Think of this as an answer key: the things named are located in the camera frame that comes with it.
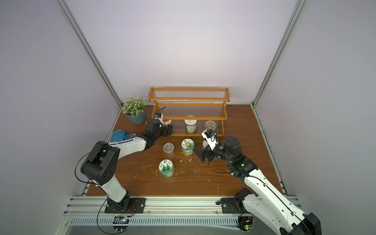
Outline tomato lid seed jar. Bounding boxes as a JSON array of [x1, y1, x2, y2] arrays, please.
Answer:
[[162, 119, 172, 128]]

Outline sunflower lid seed jar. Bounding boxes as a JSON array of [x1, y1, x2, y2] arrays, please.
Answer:
[[181, 139, 195, 157]]

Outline small clear cup dark contents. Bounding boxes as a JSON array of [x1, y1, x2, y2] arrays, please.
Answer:
[[163, 143, 175, 155]]

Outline green tree lid seed jar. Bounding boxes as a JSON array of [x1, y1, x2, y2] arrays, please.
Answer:
[[159, 159, 174, 178]]

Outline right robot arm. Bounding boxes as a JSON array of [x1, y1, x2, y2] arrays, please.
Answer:
[[194, 130, 322, 235]]

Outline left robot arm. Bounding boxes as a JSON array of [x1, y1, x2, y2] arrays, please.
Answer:
[[80, 119, 172, 211]]

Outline white label jar bottom shelf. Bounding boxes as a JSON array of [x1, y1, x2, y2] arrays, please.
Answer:
[[184, 119, 197, 134]]

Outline orange wooden three-tier shelf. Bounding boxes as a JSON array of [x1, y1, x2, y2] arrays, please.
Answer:
[[148, 87, 230, 137]]

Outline small yellow clear-lid cup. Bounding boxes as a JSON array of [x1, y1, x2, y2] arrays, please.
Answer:
[[204, 120, 217, 131]]

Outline potted green plant blue pot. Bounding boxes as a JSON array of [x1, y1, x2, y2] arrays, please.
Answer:
[[121, 96, 146, 124]]

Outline blue dustpan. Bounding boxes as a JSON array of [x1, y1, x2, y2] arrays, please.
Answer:
[[109, 130, 136, 143]]

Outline right controller board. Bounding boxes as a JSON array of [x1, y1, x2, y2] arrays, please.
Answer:
[[237, 216, 255, 232]]

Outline controller board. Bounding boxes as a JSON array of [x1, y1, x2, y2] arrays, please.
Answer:
[[112, 216, 130, 233], [237, 216, 255, 232]]

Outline left controller board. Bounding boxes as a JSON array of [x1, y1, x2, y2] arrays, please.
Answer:
[[112, 216, 130, 233]]

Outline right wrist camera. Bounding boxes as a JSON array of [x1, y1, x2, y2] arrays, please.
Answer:
[[201, 129, 219, 150]]

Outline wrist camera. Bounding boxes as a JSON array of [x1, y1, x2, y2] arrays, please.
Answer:
[[201, 129, 219, 150], [154, 112, 164, 121]]

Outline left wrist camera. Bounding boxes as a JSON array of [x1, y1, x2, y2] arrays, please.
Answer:
[[154, 112, 164, 121]]

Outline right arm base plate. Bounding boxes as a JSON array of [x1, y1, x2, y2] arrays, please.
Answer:
[[216, 197, 259, 214]]

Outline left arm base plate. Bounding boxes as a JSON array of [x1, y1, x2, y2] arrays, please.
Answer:
[[105, 197, 146, 214]]

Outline aluminium front rail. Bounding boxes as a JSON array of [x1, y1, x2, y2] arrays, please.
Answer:
[[55, 195, 312, 235]]

